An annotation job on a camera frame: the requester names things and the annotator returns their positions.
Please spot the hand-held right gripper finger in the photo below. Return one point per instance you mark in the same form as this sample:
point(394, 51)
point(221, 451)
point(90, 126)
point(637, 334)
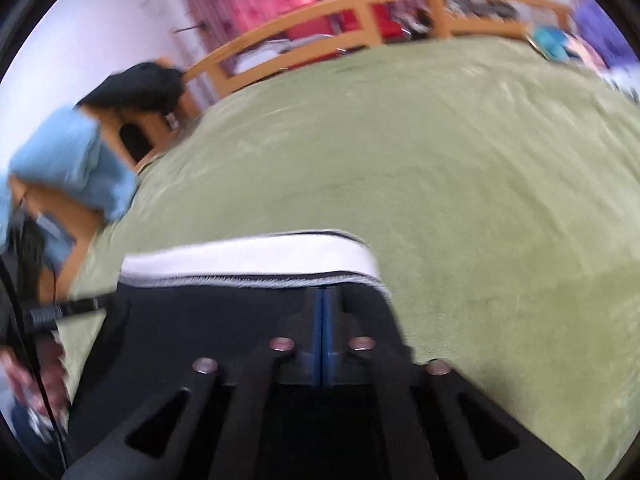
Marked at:
point(327, 330)
point(316, 330)

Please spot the black pants with white stripe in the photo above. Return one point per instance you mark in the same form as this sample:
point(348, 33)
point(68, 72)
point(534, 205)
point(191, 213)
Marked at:
point(200, 320)

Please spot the green plush blanket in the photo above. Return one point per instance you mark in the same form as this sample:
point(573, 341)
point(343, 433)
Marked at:
point(450, 160)

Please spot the black cloth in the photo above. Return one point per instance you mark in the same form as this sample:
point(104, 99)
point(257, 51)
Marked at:
point(140, 85)

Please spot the light blue cloth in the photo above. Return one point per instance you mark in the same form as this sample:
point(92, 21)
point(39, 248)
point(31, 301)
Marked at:
point(65, 155)

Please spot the red chair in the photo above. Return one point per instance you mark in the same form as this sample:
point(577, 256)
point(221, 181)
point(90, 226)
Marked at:
point(380, 16)

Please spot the pink cloth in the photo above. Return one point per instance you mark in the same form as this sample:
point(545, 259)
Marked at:
point(585, 52)

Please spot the purple plush toy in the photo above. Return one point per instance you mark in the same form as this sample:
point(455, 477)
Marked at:
point(600, 25)

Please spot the wooden bed frame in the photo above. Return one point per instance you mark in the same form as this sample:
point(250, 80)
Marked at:
point(370, 20)

